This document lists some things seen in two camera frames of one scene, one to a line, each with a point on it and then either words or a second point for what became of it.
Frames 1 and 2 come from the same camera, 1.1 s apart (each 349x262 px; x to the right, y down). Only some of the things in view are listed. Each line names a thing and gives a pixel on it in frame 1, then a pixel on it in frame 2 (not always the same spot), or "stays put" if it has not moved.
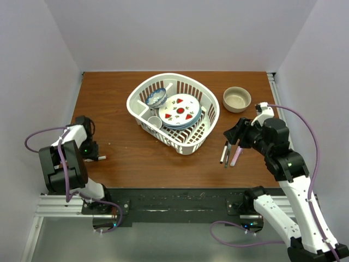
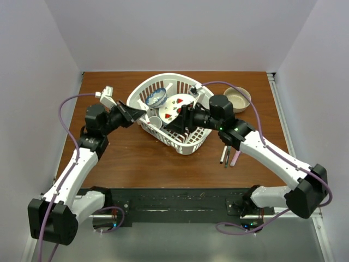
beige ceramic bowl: x=235 y=99 stays put
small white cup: x=155 y=120 stays put
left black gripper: x=94 y=154 → x=128 y=114
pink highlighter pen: x=239 y=150 stays put
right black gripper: x=240 y=131 → x=185 y=119
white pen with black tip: x=224 y=151 stays put
